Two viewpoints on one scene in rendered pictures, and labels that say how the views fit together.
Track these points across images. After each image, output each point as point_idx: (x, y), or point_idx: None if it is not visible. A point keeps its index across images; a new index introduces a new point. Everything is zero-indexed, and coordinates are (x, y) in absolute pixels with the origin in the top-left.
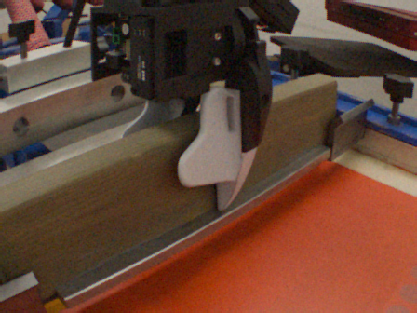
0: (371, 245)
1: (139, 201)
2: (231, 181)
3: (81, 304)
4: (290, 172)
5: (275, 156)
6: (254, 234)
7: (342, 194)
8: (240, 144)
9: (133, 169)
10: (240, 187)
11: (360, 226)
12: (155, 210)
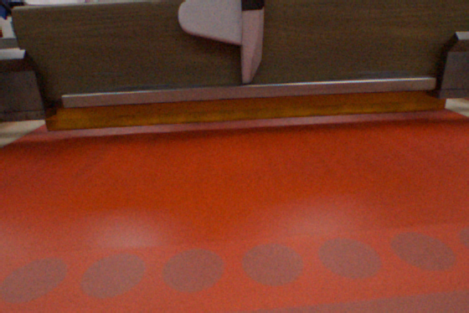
0: (420, 177)
1: (156, 43)
2: (240, 45)
3: (108, 133)
4: (349, 80)
5: (332, 59)
6: (291, 131)
7: (440, 135)
8: (240, 2)
9: (149, 11)
10: (252, 56)
11: (427, 159)
12: (174, 59)
